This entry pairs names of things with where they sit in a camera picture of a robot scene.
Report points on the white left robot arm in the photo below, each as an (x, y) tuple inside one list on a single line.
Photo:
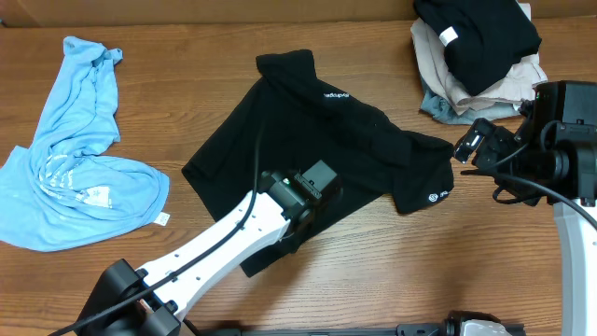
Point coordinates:
[(155, 298)]

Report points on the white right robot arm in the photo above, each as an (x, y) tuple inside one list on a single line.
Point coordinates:
[(551, 156)]

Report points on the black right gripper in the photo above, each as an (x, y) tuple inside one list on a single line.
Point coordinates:
[(495, 140)]

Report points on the light blue t-shirt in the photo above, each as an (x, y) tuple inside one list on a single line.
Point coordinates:
[(63, 191)]

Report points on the grey-blue folded garment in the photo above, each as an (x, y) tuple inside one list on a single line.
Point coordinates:
[(440, 110)]

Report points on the black folded garment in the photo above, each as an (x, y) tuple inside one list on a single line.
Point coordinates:
[(482, 39)]

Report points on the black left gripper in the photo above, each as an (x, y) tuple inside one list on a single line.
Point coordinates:
[(301, 238)]

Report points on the black polo shirt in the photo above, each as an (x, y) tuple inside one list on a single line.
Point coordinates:
[(288, 121)]

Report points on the beige folded garment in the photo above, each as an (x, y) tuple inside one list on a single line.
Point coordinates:
[(516, 87)]

